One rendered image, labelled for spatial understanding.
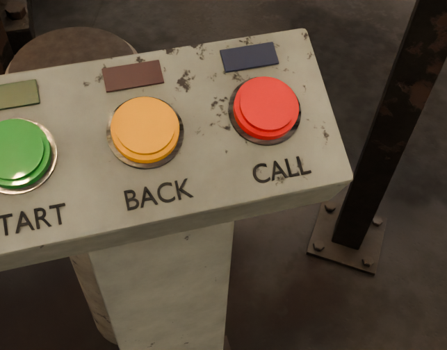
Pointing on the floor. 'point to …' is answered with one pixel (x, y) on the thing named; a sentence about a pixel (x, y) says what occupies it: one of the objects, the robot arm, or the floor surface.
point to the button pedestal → (164, 185)
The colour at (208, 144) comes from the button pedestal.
